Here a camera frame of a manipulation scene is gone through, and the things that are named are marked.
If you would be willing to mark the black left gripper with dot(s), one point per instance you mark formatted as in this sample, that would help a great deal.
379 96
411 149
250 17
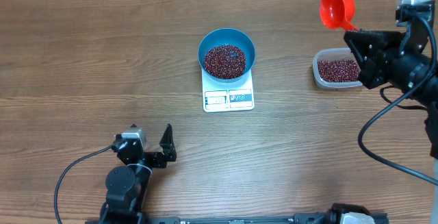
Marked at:
159 162

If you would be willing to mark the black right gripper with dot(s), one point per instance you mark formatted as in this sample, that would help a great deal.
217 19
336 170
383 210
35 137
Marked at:
382 55

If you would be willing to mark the red scoop blue handle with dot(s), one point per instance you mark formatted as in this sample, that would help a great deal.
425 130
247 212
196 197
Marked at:
336 14

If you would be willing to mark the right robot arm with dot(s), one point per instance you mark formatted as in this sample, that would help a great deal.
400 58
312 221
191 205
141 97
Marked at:
420 41

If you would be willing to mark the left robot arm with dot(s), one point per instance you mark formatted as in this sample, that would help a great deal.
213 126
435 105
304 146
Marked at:
127 184

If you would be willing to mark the white digital kitchen scale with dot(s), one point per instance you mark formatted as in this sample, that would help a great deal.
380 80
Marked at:
225 95

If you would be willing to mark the red beans in bowl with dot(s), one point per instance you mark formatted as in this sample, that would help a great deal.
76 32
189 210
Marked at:
225 62

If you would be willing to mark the blue metal bowl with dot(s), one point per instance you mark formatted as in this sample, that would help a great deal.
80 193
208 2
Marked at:
228 36

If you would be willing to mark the red beans pile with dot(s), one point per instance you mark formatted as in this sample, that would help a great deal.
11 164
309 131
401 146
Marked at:
338 71

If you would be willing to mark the clear plastic container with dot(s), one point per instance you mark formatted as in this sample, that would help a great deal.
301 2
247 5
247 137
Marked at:
328 55

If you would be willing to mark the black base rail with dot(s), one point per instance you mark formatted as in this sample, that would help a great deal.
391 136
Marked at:
338 213

